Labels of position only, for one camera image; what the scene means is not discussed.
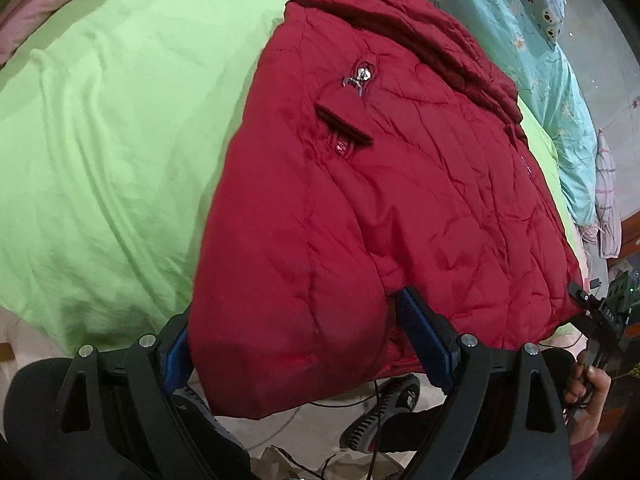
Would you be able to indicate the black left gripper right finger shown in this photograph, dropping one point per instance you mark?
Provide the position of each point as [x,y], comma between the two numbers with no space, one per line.
[501,419]

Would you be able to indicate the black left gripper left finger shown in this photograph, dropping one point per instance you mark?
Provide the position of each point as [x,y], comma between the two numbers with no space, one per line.
[121,414]

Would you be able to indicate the red puffer jacket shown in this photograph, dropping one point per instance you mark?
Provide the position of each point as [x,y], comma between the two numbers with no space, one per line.
[379,148]

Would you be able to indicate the person's red sleeve forearm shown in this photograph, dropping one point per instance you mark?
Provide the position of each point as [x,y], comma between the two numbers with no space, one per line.
[580,453]

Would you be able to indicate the person's right hand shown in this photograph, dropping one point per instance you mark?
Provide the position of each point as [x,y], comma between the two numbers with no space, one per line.
[587,387]

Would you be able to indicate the dark wooden cabinet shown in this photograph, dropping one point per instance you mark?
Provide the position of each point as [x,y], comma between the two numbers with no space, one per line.
[624,370]

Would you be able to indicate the pink plaid cloth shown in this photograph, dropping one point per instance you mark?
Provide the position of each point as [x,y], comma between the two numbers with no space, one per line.
[606,231]

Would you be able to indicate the black sneaker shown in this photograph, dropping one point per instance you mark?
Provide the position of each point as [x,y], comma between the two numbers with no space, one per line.
[398,396]

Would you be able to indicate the teal floral quilt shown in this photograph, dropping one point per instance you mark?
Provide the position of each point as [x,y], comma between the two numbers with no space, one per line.
[546,83]

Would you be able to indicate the lime green bed sheet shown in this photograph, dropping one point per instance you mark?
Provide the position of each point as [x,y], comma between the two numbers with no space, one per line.
[115,119]

